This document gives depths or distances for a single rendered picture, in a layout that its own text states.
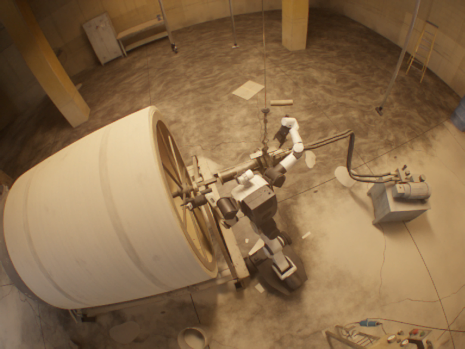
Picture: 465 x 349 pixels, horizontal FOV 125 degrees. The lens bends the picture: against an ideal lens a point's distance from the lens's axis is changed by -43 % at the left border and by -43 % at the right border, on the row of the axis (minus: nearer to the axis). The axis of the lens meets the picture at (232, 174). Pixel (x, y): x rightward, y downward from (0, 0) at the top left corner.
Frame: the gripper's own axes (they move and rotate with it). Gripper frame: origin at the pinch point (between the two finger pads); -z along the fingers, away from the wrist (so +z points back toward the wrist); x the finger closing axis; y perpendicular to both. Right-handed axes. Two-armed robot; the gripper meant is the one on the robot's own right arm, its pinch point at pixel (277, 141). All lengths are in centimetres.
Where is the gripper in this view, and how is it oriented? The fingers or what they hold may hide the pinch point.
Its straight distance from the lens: 192.1
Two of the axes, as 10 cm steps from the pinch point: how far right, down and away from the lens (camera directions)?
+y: -9.0, 0.9, -4.4
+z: 2.9, -6.2, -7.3
